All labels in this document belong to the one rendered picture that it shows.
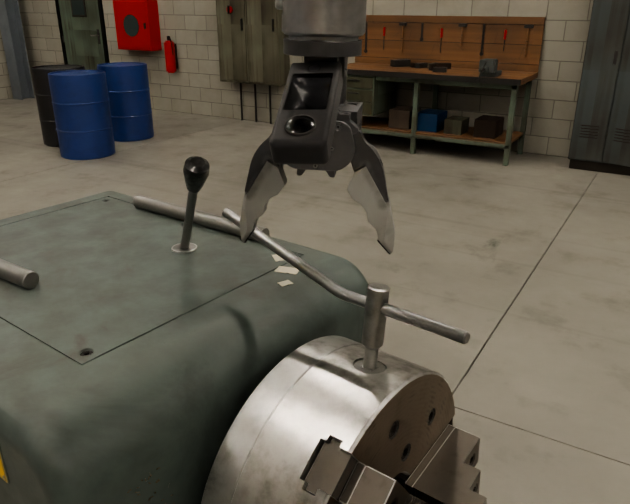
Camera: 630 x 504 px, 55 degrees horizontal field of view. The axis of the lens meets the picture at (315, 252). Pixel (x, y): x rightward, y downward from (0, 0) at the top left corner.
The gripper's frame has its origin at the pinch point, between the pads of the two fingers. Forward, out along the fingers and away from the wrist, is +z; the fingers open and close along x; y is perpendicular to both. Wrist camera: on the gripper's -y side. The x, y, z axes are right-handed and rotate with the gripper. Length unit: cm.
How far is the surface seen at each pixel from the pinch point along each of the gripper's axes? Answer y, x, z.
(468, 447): 1.6, -17.8, 23.1
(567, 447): 143, -78, 133
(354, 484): -14.1, -6.0, 15.8
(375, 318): -2.7, -6.5, 5.4
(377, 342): -2.9, -6.9, 7.9
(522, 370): 195, -69, 133
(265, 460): -12.8, 2.2, 15.5
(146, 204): 34.4, 33.5, 8.4
